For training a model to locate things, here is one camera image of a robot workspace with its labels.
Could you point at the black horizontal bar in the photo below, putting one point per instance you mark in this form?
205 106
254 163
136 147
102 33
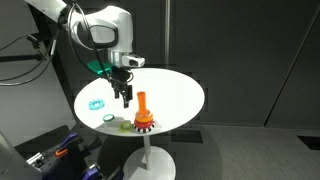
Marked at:
20 58

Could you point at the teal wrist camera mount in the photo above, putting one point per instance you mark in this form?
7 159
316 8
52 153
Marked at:
98 68

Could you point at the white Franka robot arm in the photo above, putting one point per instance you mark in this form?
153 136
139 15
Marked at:
110 23

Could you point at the orange stacking toy pole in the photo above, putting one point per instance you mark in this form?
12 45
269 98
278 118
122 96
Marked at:
142 101

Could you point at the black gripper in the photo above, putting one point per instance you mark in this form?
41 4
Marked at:
120 77

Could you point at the white round pedestal table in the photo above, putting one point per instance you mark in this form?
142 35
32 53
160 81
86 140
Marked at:
148 163

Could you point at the blue orange bar clamp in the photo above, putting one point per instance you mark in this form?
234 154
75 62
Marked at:
68 140
90 173

